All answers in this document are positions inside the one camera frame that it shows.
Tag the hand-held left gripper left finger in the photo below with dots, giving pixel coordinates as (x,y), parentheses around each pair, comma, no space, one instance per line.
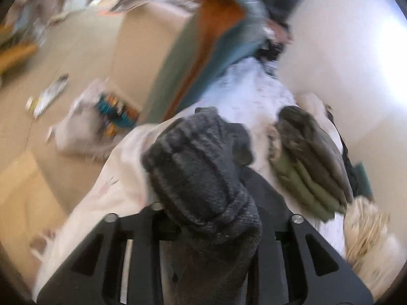
(144,228)

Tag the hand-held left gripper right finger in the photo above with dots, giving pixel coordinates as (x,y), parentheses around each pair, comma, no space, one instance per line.
(279,225)

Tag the dark grey knit pants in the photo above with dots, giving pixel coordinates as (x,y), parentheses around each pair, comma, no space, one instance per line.
(203,178)

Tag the folded olive green pants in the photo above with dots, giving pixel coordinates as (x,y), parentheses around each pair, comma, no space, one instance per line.
(310,162)

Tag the cream fluffy cloth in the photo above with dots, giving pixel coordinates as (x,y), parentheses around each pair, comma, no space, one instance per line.
(368,238)

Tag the dark teal cloth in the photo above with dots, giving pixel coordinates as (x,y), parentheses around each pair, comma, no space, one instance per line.
(359,171)

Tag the white plastic bag with packets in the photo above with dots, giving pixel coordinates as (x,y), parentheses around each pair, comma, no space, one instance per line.
(95,120)

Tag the white bed sheet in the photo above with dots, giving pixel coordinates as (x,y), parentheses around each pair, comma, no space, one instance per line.
(248,101)

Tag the silver foil packet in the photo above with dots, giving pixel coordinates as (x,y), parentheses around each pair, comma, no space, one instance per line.
(47,97)

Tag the cardboard box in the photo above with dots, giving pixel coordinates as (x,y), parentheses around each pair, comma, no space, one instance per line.
(143,47)

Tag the teal and orange hanging cloth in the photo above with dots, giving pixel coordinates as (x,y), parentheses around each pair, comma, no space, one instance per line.
(210,50)

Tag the pile of dark clothes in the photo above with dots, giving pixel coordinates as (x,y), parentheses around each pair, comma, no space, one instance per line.
(276,12)

